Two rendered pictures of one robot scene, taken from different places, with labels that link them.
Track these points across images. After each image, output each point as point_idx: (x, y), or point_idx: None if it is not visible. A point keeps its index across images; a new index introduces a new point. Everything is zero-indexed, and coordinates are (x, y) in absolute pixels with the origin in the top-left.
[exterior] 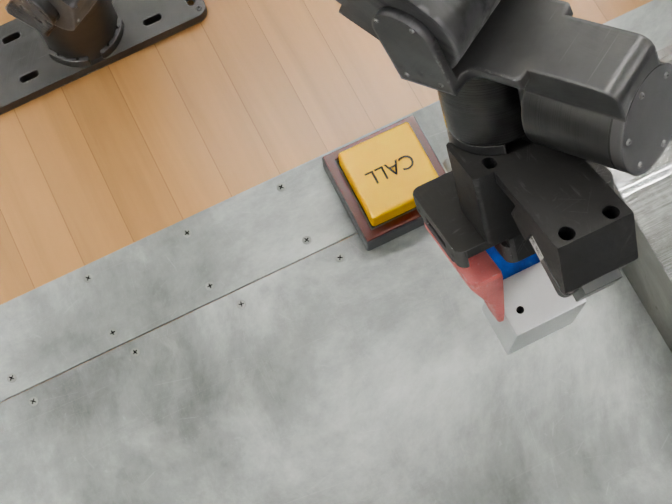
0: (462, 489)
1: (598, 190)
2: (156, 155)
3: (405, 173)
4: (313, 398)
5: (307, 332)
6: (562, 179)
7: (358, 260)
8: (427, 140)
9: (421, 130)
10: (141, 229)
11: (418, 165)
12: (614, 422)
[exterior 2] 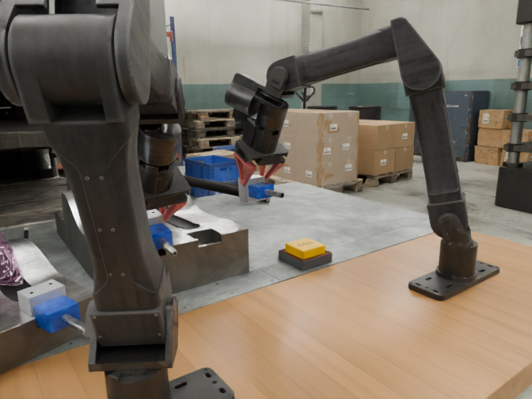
0: (264, 228)
1: None
2: (396, 260)
3: (299, 243)
4: (311, 233)
5: (319, 240)
6: None
7: None
8: (294, 258)
9: (298, 259)
10: (386, 249)
11: (295, 245)
12: None
